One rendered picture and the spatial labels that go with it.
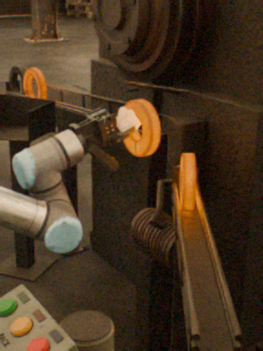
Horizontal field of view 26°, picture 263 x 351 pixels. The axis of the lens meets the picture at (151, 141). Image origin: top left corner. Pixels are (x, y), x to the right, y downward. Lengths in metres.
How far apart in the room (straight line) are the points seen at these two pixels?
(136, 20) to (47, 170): 0.56
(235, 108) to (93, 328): 0.77
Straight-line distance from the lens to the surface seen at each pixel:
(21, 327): 1.17
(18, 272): 2.53
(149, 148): 1.56
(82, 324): 1.32
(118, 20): 1.82
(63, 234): 1.36
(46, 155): 1.44
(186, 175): 1.48
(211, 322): 1.04
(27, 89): 2.83
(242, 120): 1.70
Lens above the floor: 1.28
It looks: 18 degrees down
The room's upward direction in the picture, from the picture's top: 1 degrees clockwise
